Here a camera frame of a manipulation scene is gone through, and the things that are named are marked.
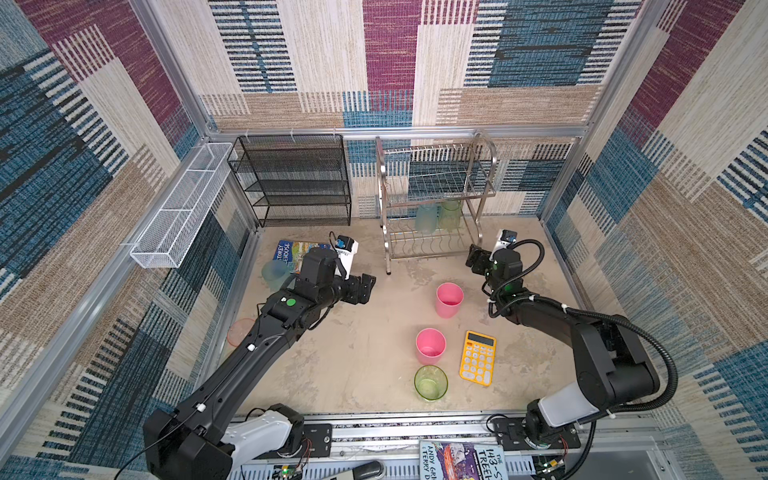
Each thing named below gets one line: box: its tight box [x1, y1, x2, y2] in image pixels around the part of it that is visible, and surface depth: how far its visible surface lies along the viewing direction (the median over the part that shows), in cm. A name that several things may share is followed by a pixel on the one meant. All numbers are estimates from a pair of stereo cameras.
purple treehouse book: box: [419, 440, 509, 480], surface depth 70 cm
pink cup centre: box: [415, 327, 447, 366], surface depth 86 cm
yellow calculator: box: [459, 330, 497, 387], surface depth 87 cm
